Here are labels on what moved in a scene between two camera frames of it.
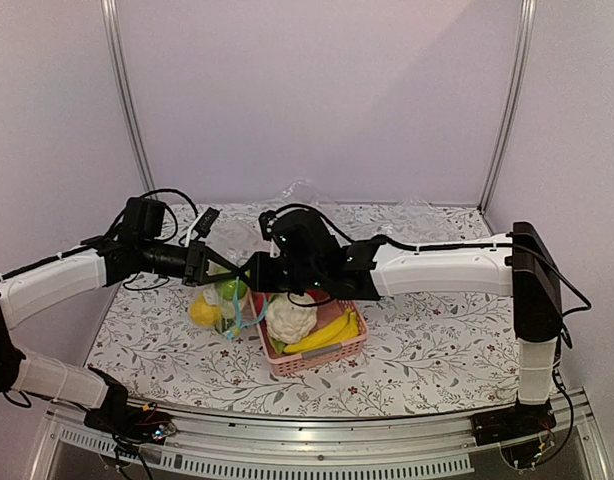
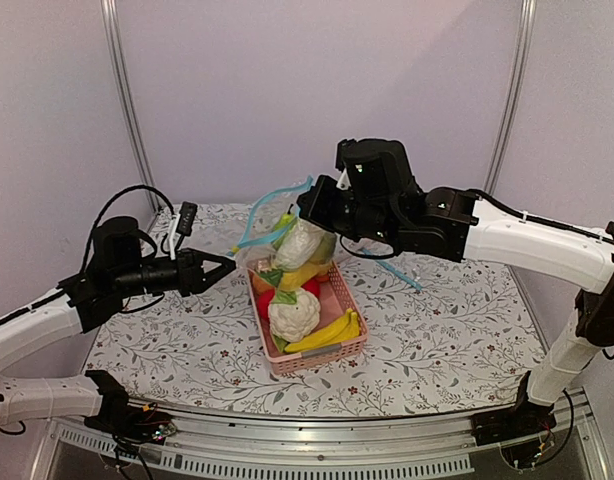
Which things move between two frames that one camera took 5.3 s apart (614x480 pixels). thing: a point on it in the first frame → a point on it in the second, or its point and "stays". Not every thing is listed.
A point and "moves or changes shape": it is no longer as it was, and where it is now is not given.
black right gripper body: [297, 279] → [363, 219]
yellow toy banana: [340, 331] stays
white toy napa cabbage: [228, 313] moves or changes shape
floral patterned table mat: [423, 352] stays
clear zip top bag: [221, 305] moves or changes shape
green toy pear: [227, 289] moves or changes shape
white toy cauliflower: [288, 322] stays
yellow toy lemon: [202, 313] moves or changes shape
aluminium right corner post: [528, 17] stays
